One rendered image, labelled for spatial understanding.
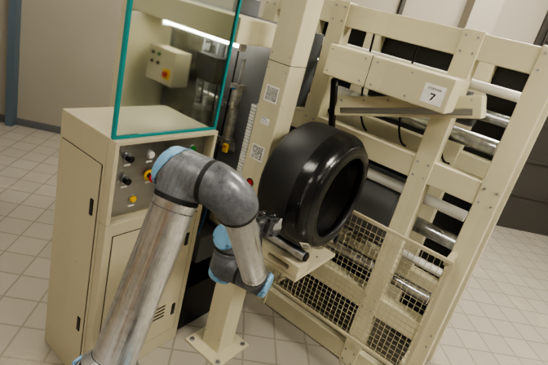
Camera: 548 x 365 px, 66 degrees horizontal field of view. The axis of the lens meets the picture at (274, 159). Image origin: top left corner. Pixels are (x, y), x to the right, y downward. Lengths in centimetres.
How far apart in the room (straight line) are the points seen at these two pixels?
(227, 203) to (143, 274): 27
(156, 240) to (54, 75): 427
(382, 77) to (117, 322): 143
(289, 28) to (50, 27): 361
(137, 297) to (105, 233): 79
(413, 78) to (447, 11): 326
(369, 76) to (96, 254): 142
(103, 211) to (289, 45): 104
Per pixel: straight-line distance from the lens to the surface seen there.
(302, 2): 189
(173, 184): 104
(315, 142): 175
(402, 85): 194
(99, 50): 500
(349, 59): 204
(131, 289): 111
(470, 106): 200
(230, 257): 152
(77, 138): 193
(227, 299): 241
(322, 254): 217
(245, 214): 104
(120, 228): 191
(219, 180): 100
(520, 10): 553
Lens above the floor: 187
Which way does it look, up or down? 19 degrees down
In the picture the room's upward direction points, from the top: 15 degrees clockwise
